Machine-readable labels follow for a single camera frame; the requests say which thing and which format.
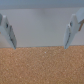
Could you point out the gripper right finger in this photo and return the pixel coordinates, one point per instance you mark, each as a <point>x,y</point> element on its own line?
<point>71,32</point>

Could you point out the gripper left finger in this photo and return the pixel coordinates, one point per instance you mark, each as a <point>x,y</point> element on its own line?
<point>8,32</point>

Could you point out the white cabinet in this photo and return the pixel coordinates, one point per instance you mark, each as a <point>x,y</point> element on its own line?
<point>40,28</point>

